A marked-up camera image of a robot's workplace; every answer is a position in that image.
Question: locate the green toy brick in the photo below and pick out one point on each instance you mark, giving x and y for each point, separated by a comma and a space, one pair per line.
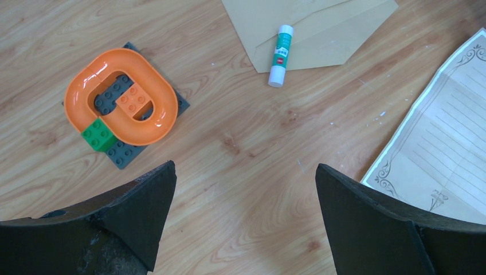
99, 136

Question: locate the orange toy track loop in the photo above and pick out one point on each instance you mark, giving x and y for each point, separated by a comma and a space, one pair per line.
93, 80

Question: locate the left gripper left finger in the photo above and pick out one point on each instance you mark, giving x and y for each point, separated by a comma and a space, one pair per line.
116, 232

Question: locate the brown paper envelope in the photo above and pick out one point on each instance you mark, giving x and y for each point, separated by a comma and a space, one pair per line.
325, 33

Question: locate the orange toy brick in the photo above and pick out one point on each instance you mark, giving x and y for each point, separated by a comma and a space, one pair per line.
136, 103

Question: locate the white green glue stick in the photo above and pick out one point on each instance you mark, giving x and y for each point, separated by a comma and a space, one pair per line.
280, 57

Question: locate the letter paper sheet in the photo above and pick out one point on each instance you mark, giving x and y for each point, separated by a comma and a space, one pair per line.
435, 160

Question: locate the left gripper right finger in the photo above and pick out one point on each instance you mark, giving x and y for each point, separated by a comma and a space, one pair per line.
372, 233

